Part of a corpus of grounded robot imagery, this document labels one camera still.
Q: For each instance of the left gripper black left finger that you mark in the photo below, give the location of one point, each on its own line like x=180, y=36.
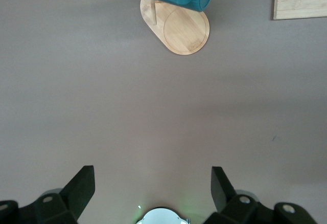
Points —
x=51, y=208

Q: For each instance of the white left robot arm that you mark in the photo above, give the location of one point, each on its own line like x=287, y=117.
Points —
x=163, y=217

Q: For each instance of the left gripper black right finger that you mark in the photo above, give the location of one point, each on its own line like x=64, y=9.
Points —
x=245, y=208

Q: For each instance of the wooden cup rack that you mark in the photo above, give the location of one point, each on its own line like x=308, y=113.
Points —
x=184, y=32

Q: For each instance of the brown table cover mat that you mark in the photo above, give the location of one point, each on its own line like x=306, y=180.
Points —
x=153, y=106

